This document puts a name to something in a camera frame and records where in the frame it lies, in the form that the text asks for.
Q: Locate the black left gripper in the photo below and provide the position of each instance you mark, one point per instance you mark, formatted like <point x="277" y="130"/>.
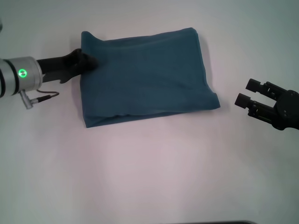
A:
<point x="60" y="66"/>

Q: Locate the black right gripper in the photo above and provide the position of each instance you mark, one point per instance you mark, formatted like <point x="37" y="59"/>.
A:
<point x="287" y="109"/>

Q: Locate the blue shirt with pink print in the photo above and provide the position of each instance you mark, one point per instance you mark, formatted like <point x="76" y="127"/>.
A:
<point x="144" y="79"/>

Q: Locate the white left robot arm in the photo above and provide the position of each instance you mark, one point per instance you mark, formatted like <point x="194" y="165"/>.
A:
<point x="16" y="77"/>

